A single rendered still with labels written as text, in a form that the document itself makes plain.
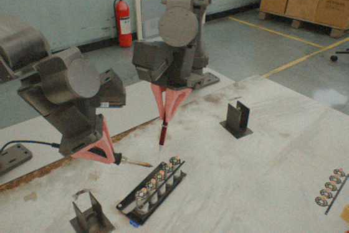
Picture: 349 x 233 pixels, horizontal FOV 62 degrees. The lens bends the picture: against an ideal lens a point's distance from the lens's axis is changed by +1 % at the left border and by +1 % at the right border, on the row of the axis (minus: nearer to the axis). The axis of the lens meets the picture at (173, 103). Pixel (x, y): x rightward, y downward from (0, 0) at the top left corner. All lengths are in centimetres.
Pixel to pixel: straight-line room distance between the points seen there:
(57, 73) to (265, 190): 50
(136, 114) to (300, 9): 352
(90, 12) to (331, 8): 276
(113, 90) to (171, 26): 13
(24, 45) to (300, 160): 65
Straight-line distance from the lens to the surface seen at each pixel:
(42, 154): 83
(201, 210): 64
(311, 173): 78
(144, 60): 45
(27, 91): 47
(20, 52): 47
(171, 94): 52
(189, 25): 44
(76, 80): 42
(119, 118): 89
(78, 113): 48
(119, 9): 323
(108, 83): 46
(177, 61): 50
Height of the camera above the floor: 127
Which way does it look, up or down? 33 degrees down
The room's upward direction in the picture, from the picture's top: straight up
